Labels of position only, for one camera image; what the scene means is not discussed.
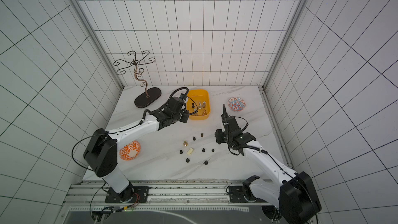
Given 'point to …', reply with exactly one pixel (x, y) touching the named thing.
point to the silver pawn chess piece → (204, 104)
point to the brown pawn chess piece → (201, 135)
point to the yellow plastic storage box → (202, 97)
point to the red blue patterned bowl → (236, 103)
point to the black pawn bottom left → (187, 160)
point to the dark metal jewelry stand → (155, 93)
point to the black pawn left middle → (181, 152)
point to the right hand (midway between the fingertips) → (217, 130)
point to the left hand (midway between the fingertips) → (184, 115)
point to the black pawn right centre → (212, 150)
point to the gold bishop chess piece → (204, 113)
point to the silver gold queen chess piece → (196, 114)
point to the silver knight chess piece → (200, 107)
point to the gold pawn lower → (185, 143)
